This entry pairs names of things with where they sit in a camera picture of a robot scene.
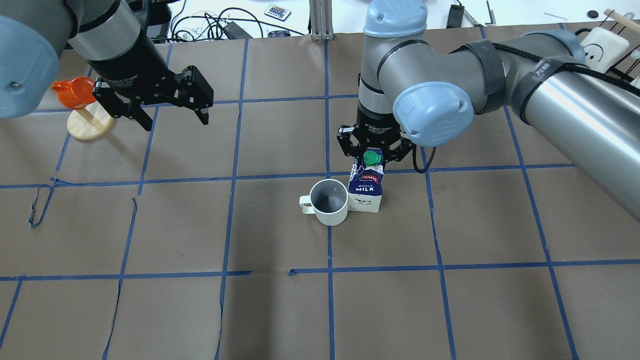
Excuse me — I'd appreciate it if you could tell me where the aluminium frame post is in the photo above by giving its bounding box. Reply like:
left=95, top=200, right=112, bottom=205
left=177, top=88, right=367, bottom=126
left=309, top=0, right=335, bottom=41

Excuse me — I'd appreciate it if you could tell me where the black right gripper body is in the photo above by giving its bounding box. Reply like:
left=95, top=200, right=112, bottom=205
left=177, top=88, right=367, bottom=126
left=352, top=99, right=401, bottom=153

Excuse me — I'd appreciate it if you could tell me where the black braided cable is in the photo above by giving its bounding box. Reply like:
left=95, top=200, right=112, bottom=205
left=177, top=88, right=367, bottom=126
left=412, top=42, right=640, bottom=175

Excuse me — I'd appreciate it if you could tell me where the orange cup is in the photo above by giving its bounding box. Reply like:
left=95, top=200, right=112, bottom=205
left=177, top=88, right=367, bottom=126
left=50, top=76, right=97, bottom=110

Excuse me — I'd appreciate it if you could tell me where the blue white milk carton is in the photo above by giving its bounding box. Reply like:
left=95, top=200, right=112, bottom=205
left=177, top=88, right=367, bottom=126
left=347, top=147, right=384, bottom=214

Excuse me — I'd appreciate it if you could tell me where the white HOME mug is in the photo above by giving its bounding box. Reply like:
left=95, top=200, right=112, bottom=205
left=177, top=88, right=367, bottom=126
left=299, top=178, right=348, bottom=227

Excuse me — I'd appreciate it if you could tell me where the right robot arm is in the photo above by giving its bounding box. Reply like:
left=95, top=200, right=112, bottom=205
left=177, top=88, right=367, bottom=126
left=337, top=0, right=640, bottom=219

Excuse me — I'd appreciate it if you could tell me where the black power adapter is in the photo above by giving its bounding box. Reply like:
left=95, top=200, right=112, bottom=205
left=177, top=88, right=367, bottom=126
left=445, top=4, right=466, bottom=28

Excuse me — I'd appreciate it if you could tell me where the small remote control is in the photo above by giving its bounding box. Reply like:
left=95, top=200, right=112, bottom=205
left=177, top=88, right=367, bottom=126
left=263, top=4, right=291, bottom=22

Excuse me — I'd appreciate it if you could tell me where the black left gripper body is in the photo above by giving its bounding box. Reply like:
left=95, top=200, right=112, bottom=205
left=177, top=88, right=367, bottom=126
left=87, top=35, right=173, bottom=105

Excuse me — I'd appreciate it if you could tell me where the allen key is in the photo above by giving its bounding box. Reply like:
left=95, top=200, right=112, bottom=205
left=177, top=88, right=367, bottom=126
left=485, top=0, right=497, bottom=27

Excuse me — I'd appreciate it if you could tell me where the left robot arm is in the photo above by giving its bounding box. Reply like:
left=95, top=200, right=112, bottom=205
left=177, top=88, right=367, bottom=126
left=0, top=0, right=214, bottom=132

